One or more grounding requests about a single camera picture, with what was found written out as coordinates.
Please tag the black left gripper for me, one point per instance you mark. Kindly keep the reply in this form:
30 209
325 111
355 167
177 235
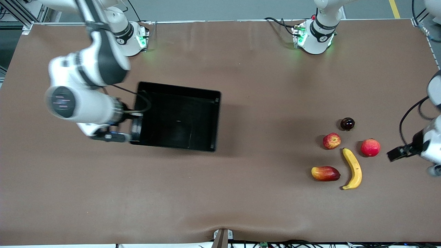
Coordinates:
409 148

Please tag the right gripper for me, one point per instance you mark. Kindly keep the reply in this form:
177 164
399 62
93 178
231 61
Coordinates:
131 117

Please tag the black plastic tray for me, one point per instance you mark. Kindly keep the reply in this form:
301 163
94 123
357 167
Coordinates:
179 120

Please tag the yellow banana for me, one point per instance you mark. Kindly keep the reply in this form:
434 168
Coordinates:
355 168

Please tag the red yellow apple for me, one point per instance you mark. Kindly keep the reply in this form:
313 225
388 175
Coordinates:
331 141

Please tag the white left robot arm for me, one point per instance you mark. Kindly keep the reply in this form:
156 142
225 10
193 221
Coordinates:
317 41

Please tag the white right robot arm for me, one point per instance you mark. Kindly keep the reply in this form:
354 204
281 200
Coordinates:
89 103

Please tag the dark purple plum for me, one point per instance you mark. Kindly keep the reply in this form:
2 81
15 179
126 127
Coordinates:
347 124

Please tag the red yellow mango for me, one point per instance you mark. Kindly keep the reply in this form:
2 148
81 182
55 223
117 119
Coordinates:
325 173

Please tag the aluminium table edge rail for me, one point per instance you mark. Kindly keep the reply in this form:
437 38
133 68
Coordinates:
430 38

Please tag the grey metal table bracket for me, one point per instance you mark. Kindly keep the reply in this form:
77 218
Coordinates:
222 239

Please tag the aluminium frame profile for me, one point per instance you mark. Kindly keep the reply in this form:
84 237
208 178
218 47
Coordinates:
20 13

